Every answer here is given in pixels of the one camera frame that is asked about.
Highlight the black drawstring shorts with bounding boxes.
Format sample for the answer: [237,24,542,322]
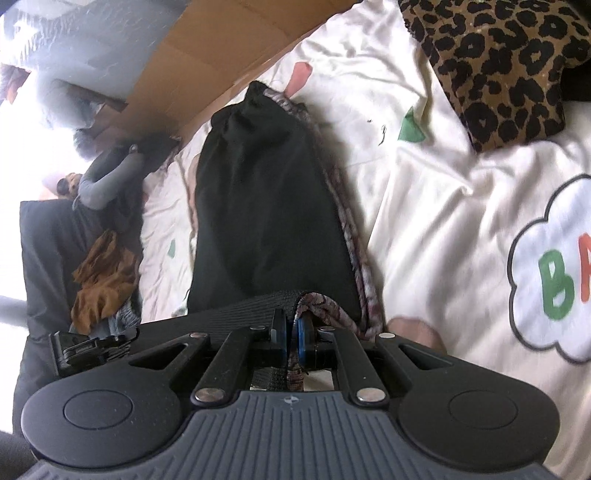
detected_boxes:
[139,80,370,393]

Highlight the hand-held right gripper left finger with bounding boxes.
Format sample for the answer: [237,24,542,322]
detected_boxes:
[127,308,289,408]

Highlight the leopard print cloth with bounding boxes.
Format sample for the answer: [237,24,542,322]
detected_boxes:
[397,0,591,155]

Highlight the blue jeans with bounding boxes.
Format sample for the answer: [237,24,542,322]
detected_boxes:
[69,305,141,339]

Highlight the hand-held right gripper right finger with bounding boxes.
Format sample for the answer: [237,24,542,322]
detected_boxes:
[295,314,453,408]

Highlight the brown cardboard sheet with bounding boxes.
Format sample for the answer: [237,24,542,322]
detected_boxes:
[92,0,365,144]

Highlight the grey plastic-wrapped mattress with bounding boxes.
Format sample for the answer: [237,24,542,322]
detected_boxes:
[0,0,195,130]

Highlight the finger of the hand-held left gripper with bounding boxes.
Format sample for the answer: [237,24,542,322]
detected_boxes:
[83,329,140,361]

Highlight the brown garment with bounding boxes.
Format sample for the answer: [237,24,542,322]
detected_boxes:
[69,228,141,335]

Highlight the cream bear print bed sheet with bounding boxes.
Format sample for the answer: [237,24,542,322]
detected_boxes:
[139,0,591,462]

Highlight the small bear plush toy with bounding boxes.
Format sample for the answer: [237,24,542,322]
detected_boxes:
[55,172,86,200]

